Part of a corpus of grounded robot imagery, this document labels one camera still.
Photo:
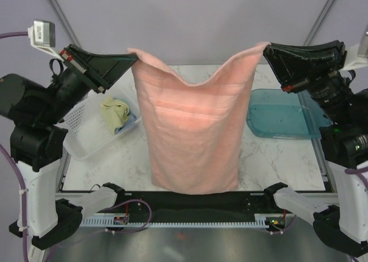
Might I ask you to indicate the right aluminium frame post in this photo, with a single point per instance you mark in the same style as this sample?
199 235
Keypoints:
324 12

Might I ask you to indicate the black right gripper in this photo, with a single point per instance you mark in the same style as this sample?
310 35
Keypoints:
294 64

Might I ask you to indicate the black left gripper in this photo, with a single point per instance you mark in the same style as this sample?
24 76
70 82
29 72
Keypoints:
106 69

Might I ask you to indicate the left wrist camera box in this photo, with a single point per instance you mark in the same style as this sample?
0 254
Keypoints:
42 37

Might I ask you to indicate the white slotted cable duct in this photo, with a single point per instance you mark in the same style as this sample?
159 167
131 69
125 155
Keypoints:
178 221

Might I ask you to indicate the pink towel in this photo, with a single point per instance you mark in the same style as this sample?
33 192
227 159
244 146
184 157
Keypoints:
194 130

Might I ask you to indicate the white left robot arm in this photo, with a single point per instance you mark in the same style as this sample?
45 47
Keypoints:
36 143

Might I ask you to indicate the white perforated plastic basket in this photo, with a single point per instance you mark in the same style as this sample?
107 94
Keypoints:
87 131

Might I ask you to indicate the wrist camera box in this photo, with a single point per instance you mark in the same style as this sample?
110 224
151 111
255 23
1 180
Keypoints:
356 57
42 37

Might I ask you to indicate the yellow towel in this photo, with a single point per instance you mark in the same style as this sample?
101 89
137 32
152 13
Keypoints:
108 114

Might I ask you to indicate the aluminium frame post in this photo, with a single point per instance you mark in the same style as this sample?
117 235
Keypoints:
57 9
324 12

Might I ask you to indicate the left aluminium frame post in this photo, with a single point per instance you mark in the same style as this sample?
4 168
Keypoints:
57 9

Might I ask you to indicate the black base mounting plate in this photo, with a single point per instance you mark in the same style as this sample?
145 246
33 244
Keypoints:
165 202

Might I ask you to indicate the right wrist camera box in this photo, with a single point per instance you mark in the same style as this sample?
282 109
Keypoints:
356 57

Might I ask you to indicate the blue towel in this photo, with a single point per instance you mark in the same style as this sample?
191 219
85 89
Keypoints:
125 116

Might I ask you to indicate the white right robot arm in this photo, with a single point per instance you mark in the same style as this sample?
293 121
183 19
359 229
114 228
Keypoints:
342 227

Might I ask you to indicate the teal translucent plastic tub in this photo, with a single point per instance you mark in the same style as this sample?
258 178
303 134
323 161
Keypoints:
273 113

